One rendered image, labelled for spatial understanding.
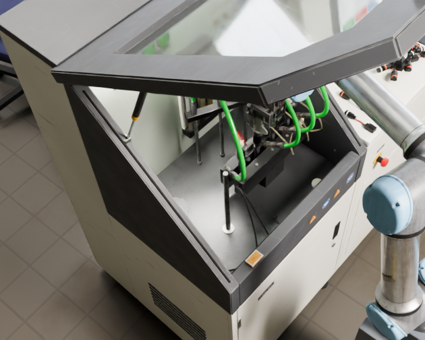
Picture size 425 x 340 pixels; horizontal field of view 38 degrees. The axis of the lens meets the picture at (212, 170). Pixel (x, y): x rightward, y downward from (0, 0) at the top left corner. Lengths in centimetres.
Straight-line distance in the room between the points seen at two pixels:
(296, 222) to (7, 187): 187
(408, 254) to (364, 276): 148
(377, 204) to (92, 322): 181
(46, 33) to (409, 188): 102
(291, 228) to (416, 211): 65
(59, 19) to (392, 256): 107
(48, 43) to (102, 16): 17
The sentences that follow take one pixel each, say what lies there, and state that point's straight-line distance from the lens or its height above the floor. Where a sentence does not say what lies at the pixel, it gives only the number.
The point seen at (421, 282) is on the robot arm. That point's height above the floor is 112.
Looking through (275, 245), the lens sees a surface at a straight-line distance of 187.
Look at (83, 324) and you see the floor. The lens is 288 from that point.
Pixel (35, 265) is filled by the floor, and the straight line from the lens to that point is 308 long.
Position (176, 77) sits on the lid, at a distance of 115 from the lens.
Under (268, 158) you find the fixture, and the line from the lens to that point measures 202.
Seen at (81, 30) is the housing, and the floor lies 150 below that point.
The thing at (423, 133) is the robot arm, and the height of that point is 153.
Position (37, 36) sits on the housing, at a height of 150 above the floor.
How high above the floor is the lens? 258
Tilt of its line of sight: 53 degrees down
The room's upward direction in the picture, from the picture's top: 5 degrees counter-clockwise
